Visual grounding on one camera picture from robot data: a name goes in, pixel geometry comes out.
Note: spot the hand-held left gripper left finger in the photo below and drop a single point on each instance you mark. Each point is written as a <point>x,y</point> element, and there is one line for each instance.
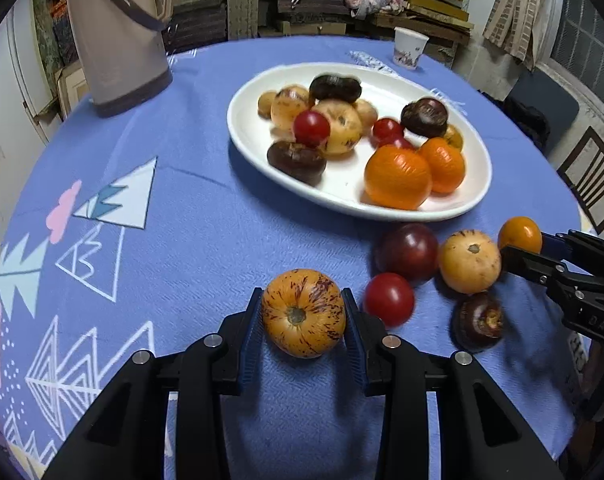
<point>249,335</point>

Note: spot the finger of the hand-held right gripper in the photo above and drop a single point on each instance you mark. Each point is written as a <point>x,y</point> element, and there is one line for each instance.
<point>552,245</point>
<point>527,260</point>

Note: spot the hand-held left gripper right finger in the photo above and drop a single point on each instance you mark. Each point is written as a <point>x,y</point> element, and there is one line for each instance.
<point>354,340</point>

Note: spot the orange yellow tomato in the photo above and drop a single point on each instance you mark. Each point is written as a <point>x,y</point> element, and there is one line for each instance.
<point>519,232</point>
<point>454,137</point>

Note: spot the red cherry tomato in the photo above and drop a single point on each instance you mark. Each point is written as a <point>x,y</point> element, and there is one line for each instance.
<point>387,128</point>
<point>399,143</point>
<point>389,300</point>
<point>312,127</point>

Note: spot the striped orange pepino melon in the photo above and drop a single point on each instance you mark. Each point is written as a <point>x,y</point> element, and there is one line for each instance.
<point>303,312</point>

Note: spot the dark brown fruit pair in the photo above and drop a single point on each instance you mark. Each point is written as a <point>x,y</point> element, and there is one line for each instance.
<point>424,116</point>
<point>479,321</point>

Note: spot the dark red tomato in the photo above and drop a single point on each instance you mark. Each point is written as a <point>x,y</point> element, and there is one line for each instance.
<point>407,252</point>

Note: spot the small mandarin orange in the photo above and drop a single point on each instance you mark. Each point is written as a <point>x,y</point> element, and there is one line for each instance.
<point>444,165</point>

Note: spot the white oval plate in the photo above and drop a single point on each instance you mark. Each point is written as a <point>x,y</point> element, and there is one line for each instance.
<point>342,190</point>

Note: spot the large orange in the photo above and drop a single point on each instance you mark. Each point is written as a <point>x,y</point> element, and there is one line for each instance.
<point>397,177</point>

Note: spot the dark water chestnut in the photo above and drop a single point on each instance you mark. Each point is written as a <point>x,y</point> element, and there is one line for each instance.
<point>334,87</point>
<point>296,161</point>

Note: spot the large pale yellow pepino melon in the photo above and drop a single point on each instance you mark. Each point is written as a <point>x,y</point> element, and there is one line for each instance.
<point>339,127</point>

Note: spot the small tan round fruit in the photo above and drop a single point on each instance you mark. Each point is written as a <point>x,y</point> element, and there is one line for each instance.
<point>267,104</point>

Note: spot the brown wooden chair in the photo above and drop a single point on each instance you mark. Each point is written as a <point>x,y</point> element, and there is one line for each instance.
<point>589,170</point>

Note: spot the blue printed tablecloth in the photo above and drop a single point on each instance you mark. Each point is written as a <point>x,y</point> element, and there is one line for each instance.
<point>207,230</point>

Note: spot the black jacket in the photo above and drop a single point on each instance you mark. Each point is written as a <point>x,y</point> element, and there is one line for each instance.
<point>522,115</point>

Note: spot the dark blue cushioned chair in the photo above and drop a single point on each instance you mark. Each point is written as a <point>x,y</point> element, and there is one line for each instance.
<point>552,100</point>

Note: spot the window with metal grille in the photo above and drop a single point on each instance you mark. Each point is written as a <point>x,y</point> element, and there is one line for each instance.
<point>582,35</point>

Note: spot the beige plaid curtain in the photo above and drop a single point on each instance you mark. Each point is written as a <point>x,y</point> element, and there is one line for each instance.
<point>517,15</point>

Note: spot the printed paper cup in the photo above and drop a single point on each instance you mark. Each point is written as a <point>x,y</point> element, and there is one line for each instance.
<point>409,47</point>

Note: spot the beige thermos flask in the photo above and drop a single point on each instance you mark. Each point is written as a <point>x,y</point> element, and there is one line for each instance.
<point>117,50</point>

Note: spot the white panel door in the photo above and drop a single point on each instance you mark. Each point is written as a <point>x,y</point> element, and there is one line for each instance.
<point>22,60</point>

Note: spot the green marbled panel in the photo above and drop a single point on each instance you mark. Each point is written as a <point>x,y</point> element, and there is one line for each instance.
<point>47,35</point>

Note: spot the wooden picture frame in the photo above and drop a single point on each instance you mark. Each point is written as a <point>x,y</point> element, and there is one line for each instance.
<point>72,90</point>

